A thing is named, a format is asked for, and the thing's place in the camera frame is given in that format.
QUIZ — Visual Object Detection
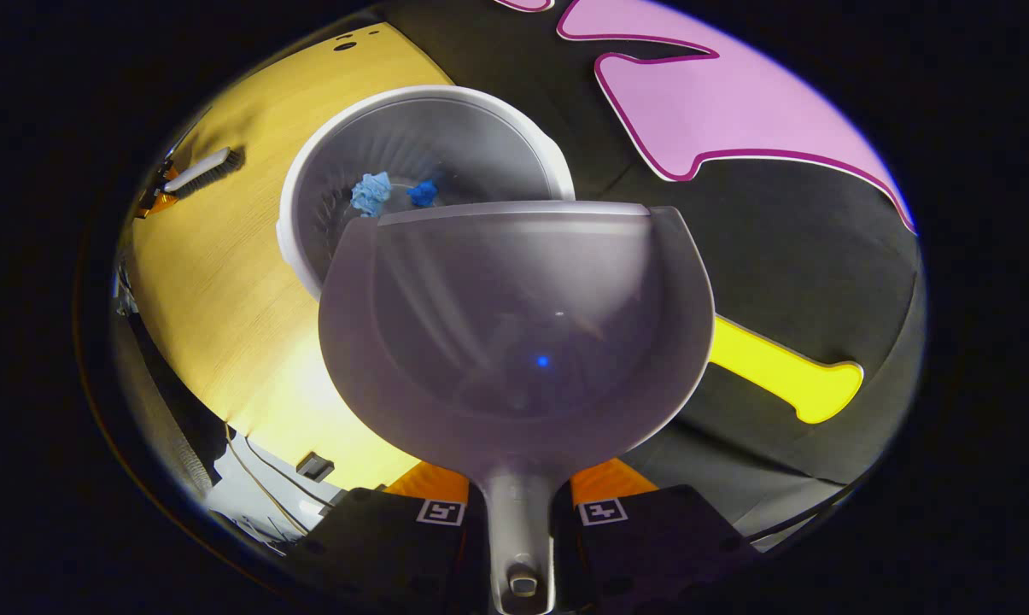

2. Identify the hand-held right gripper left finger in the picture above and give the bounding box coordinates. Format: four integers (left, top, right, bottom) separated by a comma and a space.
296, 461, 489, 615

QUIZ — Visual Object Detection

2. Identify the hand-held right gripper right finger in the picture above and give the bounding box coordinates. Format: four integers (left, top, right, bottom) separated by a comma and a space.
553, 457, 758, 609

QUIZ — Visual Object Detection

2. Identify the small grey broom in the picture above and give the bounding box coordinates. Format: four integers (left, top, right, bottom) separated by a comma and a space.
162, 147, 246, 202

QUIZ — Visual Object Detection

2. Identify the light blue paper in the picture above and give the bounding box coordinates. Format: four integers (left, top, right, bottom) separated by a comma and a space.
349, 172, 393, 217

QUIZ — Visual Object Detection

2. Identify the grey dustpan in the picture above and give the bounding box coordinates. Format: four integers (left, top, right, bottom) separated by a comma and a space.
318, 201, 717, 615

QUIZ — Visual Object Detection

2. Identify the white ribbed garbage bin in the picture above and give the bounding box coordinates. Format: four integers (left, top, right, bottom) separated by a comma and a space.
277, 84, 576, 300

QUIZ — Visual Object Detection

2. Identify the wooden desktop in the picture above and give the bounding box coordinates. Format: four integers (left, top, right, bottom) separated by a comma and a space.
130, 21, 455, 492

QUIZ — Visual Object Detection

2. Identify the thin cable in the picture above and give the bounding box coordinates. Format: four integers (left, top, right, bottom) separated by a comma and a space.
224, 427, 336, 535

